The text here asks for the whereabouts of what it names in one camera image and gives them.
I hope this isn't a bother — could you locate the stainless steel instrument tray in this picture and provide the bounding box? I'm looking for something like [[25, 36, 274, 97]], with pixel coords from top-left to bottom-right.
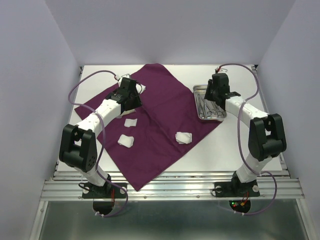
[[192, 84, 227, 122]]

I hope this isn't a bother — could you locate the steel forceps ring handled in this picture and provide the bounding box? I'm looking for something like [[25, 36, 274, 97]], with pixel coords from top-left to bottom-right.
[[197, 94, 207, 118]]

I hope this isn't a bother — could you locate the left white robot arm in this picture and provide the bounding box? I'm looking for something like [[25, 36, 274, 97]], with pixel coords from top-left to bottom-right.
[[58, 77, 143, 197]]

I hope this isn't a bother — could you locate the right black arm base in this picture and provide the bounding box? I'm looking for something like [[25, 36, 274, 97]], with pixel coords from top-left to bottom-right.
[[211, 174, 260, 198]]

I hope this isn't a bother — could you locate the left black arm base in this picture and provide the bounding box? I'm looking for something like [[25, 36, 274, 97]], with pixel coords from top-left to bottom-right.
[[78, 182, 126, 199]]

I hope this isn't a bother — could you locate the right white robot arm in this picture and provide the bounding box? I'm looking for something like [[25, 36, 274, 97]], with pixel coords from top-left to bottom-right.
[[204, 73, 287, 195]]

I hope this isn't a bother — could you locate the purple surgical drape cloth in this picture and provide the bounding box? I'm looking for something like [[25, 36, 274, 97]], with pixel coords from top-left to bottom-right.
[[74, 63, 223, 193]]

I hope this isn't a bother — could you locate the white gauze pad top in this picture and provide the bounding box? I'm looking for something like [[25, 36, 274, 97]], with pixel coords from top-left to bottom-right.
[[139, 84, 146, 94]]

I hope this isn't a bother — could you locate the white gauze pad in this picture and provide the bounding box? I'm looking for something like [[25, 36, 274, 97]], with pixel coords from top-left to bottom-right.
[[175, 131, 193, 144], [139, 84, 146, 94], [117, 134, 135, 148], [124, 118, 138, 128]]

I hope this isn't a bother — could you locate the white gauze pad upper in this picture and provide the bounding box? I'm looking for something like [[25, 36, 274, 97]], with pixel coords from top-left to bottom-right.
[[124, 118, 138, 128]]

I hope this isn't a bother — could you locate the white gauze pad lower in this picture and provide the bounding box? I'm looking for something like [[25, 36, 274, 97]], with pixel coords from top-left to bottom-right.
[[117, 134, 135, 148]]

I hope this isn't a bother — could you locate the white gauze pad right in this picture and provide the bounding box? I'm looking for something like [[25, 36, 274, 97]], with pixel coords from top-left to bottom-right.
[[175, 131, 193, 144]]

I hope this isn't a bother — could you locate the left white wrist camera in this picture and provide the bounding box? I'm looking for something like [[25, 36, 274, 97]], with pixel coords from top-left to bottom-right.
[[118, 74, 131, 84]]

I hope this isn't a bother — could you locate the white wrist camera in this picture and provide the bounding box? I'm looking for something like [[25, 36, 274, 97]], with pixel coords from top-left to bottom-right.
[[218, 68, 228, 74], [118, 74, 131, 84]]

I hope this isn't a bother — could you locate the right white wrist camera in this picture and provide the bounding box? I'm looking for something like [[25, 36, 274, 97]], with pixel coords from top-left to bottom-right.
[[218, 68, 228, 74]]

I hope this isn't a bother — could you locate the aluminium frame rail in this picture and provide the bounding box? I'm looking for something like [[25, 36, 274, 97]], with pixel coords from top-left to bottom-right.
[[40, 170, 305, 201]]

